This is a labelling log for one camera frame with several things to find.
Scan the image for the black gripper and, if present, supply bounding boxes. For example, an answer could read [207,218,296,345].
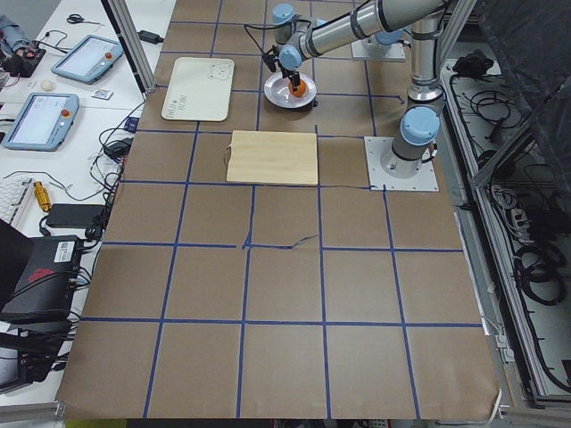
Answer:
[280,65,301,89]

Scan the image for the orange fruit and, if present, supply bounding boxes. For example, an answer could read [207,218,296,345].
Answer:
[288,79,308,98]

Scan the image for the white round plate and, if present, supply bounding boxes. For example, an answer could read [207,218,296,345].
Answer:
[264,72,317,109]

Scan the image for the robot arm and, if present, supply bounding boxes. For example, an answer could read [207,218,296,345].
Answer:
[261,0,449,112]

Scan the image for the cream bear tray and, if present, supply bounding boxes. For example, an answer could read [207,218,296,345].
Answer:
[161,57,235,122]

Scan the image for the bamboo cutting board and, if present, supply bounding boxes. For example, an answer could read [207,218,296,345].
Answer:
[227,130,319,185]

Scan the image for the black power adapter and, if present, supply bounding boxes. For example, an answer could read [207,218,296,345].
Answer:
[137,30,164,45]

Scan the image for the upper blue teach pendant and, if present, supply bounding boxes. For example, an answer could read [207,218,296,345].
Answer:
[51,35,123,84]

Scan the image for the blue teach pendant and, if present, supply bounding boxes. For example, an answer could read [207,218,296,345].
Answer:
[2,93,79,152]
[51,35,123,84]

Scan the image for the black scissors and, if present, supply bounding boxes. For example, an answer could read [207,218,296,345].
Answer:
[66,13,103,26]

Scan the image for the lower blue teach pendant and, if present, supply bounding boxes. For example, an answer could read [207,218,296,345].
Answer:
[2,93,79,152]

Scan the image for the black flat power brick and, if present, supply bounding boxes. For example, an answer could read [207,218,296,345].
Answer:
[46,203,103,228]

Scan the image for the gold cylindrical tool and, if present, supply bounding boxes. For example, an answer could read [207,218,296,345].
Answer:
[34,181,52,212]

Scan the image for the white keyboard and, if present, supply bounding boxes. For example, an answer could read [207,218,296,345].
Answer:
[0,177,34,227]

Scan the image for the black computer box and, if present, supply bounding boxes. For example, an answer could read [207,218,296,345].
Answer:
[1,235,84,325]

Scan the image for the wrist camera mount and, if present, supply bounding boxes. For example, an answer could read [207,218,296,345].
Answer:
[261,45,279,73]

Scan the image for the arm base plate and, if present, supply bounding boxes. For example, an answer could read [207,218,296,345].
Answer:
[364,136,439,192]
[352,31,406,62]

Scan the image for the aluminium frame post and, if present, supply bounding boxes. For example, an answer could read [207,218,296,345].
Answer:
[101,0,156,95]

